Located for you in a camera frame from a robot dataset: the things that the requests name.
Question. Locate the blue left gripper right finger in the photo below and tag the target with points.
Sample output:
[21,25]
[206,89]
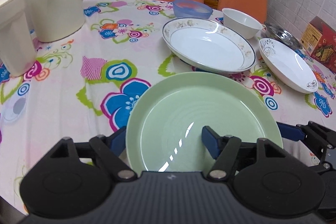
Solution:
[212,141]

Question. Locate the white plate with patterned rim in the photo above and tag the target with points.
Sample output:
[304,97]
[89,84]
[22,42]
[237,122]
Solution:
[208,45]

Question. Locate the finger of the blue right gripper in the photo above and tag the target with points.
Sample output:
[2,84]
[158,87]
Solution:
[290,132]

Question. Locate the cream plastic container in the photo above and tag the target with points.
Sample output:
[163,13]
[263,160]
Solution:
[17,49]

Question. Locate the white ceramic bowl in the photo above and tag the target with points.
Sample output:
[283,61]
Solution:
[241,23]

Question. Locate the stainless steel bowl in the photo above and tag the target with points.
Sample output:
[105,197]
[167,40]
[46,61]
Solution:
[278,33]

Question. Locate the floral tablecloth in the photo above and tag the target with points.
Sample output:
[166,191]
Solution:
[76,83]

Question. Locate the white plate with black floral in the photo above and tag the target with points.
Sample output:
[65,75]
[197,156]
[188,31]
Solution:
[288,66]

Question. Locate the translucent blue plastic bowl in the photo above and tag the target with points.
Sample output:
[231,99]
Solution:
[191,9]

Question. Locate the light green plate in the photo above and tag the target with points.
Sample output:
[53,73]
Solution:
[164,130]

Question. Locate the red cracker box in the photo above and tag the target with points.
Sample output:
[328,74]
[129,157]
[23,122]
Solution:
[319,41]

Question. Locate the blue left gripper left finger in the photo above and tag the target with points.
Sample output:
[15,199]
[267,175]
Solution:
[117,141]

